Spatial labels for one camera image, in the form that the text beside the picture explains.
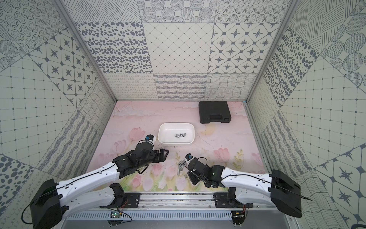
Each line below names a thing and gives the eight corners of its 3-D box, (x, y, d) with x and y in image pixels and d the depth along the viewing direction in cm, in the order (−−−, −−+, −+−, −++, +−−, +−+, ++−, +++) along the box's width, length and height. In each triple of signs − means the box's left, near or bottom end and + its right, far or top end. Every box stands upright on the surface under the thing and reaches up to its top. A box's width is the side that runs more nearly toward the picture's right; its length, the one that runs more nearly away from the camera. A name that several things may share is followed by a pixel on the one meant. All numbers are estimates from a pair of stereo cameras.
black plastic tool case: (200, 123, 107) (200, 119, 103) (198, 104, 120) (199, 100, 116) (230, 123, 107) (231, 119, 103) (225, 104, 120) (226, 100, 116)
